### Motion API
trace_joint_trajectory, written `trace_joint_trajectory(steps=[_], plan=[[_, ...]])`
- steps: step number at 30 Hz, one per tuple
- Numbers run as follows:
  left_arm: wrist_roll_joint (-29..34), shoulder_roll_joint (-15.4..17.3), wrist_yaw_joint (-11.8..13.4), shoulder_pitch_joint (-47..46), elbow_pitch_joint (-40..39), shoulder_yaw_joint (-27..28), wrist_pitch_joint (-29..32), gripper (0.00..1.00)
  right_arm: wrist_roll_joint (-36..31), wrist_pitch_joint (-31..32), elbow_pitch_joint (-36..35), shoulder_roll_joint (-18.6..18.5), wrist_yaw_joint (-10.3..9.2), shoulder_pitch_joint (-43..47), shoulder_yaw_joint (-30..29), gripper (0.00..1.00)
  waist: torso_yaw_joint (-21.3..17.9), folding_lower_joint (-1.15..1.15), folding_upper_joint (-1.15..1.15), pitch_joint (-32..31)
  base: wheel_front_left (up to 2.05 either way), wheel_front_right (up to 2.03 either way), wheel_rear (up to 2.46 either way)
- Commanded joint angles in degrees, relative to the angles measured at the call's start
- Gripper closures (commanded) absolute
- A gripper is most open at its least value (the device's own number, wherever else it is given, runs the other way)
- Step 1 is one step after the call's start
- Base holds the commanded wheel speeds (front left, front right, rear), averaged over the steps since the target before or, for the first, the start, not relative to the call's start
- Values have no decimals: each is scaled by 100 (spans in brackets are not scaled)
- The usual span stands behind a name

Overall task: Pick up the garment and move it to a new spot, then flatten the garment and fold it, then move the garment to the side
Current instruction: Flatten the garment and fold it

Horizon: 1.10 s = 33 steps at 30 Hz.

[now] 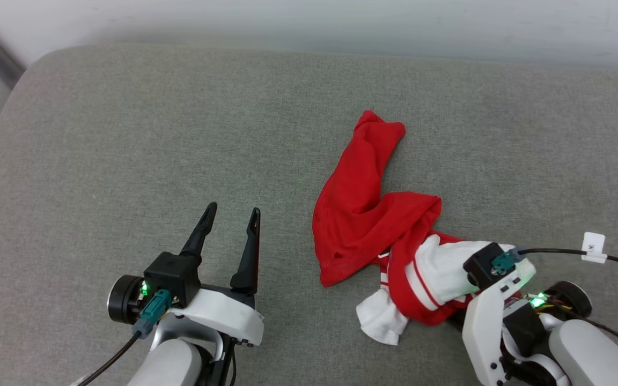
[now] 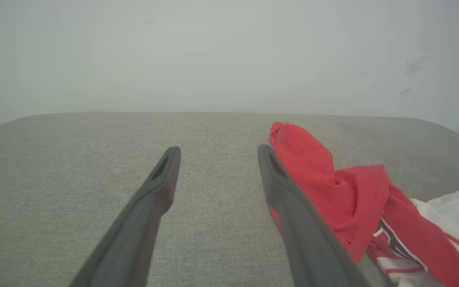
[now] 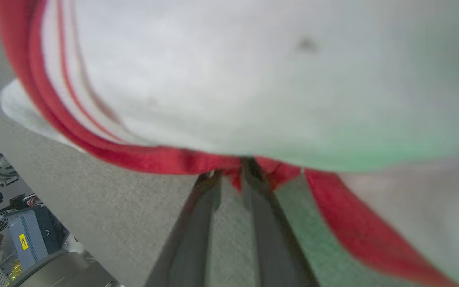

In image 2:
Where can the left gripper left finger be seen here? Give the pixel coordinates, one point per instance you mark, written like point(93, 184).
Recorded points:
point(134, 235)

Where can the red white jersey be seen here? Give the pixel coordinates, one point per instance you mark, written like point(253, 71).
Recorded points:
point(313, 167)

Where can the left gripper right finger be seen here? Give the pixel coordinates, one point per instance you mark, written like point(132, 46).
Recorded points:
point(309, 243)

